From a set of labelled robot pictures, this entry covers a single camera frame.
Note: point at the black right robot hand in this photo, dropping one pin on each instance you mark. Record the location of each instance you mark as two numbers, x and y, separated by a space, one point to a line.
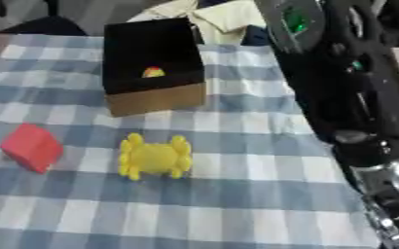
345 84

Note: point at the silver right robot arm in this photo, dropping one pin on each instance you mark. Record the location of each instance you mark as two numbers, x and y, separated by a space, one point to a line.
387 197

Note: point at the cardboard box with black inside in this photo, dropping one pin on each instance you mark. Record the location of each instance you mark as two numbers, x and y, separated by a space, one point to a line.
152 55

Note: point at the person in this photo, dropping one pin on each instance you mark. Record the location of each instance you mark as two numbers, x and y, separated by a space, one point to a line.
220 19

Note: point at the small yellow red toy fruit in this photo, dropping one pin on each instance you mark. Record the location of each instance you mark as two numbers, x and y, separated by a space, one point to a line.
153 72

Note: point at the yellow toy crab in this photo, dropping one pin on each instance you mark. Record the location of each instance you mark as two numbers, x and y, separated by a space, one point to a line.
153 158

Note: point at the black chair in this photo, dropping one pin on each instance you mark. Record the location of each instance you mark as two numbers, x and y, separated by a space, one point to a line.
41 27

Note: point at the red block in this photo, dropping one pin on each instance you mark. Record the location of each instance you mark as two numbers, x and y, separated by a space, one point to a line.
32 148

